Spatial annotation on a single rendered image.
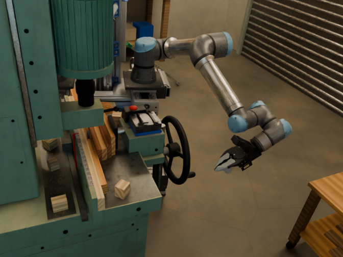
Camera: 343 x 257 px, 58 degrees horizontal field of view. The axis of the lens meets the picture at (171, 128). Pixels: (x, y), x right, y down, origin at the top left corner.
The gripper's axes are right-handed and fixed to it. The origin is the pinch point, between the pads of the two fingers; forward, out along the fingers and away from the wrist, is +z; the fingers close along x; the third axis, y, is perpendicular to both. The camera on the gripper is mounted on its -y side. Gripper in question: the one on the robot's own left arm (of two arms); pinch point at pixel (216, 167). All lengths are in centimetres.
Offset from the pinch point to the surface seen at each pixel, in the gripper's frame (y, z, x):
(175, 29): 118, -94, 353
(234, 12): 137, -186, 339
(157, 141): -27.2, 14.7, 3.2
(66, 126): -50, 37, 8
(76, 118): -50, 32, 8
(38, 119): -59, 41, 4
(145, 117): -34.4, 13.6, 9.7
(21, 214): -39, 62, -5
